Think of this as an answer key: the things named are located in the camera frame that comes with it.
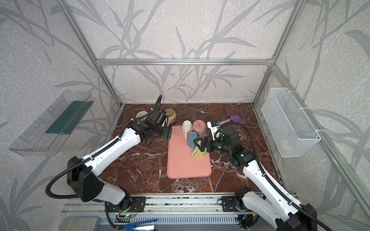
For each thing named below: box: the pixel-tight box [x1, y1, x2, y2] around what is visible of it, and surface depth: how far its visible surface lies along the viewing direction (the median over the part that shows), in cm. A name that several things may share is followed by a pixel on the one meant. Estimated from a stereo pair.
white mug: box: [182, 119, 193, 140], surface depth 98 cm
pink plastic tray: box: [166, 125, 212, 180], surface depth 91 cm
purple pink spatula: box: [220, 115, 243, 125], surface depth 113 cm
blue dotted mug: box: [186, 131, 198, 152], surface depth 91 cm
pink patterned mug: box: [191, 119, 208, 139], surface depth 95 cm
